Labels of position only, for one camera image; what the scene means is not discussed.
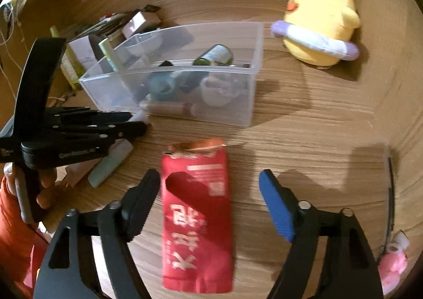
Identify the person's left hand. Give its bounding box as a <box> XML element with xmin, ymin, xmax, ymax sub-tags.
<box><xmin>3</xmin><ymin>163</ymin><xmax>57</xmax><ymax>218</ymax></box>

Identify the yellow chick plush toy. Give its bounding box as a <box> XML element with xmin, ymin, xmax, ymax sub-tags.
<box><xmin>270</xmin><ymin>0</ymin><xmax>361</xmax><ymax>67</ymax></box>

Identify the clear plastic storage bin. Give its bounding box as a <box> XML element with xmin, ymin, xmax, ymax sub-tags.
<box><xmin>79</xmin><ymin>21</ymin><xmax>264</xmax><ymax>128</ymax></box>

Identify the green spray bottle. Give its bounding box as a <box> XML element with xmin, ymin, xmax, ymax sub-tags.
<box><xmin>49</xmin><ymin>25</ymin><xmax>86</xmax><ymax>88</ymax></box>

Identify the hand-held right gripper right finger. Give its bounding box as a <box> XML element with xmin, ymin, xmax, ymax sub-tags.
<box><xmin>259</xmin><ymin>169</ymin><xmax>384</xmax><ymax>299</ymax></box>

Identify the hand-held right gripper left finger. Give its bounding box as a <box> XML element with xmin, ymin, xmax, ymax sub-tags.
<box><xmin>33</xmin><ymin>168</ymin><xmax>161</xmax><ymax>299</ymax></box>

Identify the mint green tube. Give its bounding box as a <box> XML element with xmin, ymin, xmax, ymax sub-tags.
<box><xmin>88</xmin><ymin>138</ymin><xmax>134</xmax><ymax>188</ymax></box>

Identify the black cable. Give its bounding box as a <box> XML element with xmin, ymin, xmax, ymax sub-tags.
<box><xmin>385</xmin><ymin>153</ymin><xmax>397</xmax><ymax>243</ymax></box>

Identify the white printed paper sheet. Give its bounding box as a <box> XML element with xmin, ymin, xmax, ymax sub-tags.
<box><xmin>68</xmin><ymin>34</ymin><xmax>103</xmax><ymax>70</ymax></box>

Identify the beige concealer stick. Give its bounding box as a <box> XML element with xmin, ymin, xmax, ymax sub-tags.
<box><xmin>139</xmin><ymin>101</ymin><xmax>199</xmax><ymax>118</ymax></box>

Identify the small white box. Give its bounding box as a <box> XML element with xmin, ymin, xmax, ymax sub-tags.
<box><xmin>122</xmin><ymin>11</ymin><xmax>159</xmax><ymax>38</ymax></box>

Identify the blue tape roll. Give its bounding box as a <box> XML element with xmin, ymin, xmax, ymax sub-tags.
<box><xmin>147</xmin><ymin>72</ymin><xmax>181</xmax><ymax>101</ymax></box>

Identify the red foil packet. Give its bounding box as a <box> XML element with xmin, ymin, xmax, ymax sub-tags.
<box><xmin>160</xmin><ymin>138</ymin><xmax>235</xmax><ymax>295</ymax></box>

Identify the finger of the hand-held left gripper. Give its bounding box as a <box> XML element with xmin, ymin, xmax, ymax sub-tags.
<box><xmin>52</xmin><ymin>121</ymin><xmax>148</xmax><ymax>141</ymax></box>
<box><xmin>44</xmin><ymin>106</ymin><xmax>133</xmax><ymax>125</ymax></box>

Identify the dark green bottle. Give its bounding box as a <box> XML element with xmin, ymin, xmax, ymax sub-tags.
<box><xmin>192</xmin><ymin>44</ymin><xmax>235</xmax><ymax>68</ymax></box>

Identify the white cable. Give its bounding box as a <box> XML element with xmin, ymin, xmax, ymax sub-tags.
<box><xmin>0</xmin><ymin>4</ymin><xmax>24</xmax><ymax>101</ymax></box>

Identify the pink plush keychain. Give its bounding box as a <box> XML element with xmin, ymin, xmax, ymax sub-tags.
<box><xmin>377</xmin><ymin>231</ymin><xmax>410</xmax><ymax>295</ymax></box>

